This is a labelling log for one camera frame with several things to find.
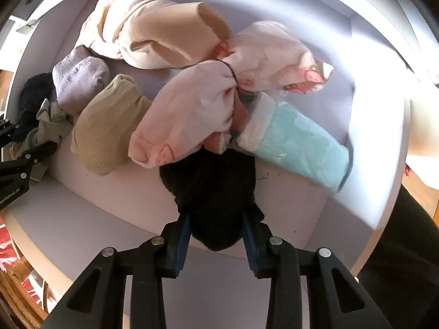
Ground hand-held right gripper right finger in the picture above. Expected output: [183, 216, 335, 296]
[242, 211, 393, 329]

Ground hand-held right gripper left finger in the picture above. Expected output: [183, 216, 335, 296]
[40, 211, 191, 329]

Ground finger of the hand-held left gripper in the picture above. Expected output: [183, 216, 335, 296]
[0, 141, 58, 180]
[0, 119, 19, 149]

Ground grey cloth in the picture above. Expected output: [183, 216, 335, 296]
[10, 99, 74, 182]

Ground navy cloth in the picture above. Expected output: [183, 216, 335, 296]
[19, 73, 57, 134]

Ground black cloth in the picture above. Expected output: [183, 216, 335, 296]
[159, 149, 264, 252]

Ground khaki knit cloth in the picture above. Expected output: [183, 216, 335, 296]
[70, 74, 153, 176]

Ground white cabinet drawer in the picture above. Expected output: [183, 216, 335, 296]
[0, 0, 433, 302]

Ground purple grey sock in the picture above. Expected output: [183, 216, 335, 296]
[52, 45, 111, 114]

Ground light blue cloth roll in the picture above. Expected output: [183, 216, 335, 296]
[237, 92, 352, 194]

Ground pink strawberry print cloth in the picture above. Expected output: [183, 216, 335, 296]
[128, 21, 334, 169]

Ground peach cloth roll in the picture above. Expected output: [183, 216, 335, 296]
[77, 0, 231, 70]

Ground red pink cloth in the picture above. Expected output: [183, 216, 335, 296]
[0, 224, 38, 302]

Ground woven basket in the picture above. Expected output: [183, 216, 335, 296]
[0, 257, 49, 323]

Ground person's black trousers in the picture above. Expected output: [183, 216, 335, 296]
[357, 178, 439, 329]

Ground black elastic band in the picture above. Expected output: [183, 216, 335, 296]
[219, 60, 239, 90]

